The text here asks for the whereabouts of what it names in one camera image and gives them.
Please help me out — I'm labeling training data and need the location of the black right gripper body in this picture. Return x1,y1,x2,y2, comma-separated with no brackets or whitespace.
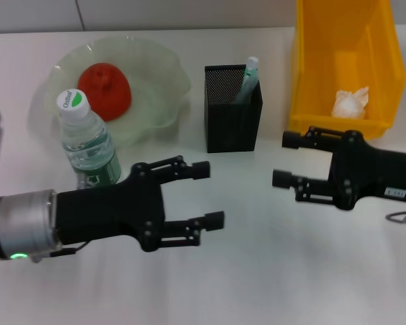
327,130,406,211

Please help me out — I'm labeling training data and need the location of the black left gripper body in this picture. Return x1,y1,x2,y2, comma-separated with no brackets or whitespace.
55,161,166,253

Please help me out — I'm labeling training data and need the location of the white paper ball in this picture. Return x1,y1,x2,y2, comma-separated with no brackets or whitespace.
330,87,370,119

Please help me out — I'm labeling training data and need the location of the clear water bottle green label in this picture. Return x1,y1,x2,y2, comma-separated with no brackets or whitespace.
56,87,122,186

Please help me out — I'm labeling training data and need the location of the grey marker pen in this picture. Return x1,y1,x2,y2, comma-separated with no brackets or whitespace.
233,72,258,104

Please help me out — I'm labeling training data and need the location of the green utility knife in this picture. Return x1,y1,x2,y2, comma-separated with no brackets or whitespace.
243,56,260,89

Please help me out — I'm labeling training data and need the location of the red-orange orange fruit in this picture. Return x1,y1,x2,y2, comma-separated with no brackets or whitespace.
77,63,133,122

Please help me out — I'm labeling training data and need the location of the black mesh pen holder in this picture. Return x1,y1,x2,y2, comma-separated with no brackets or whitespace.
204,63,265,154

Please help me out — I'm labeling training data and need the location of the green glass fruit plate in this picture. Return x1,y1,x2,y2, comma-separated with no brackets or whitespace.
42,36,193,148

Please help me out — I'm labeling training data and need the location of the yellow plastic bin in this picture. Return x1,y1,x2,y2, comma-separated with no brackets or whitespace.
288,0,406,140

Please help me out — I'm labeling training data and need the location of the left wrist cable with plugs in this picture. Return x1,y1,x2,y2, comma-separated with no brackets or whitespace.
30,173,97,264

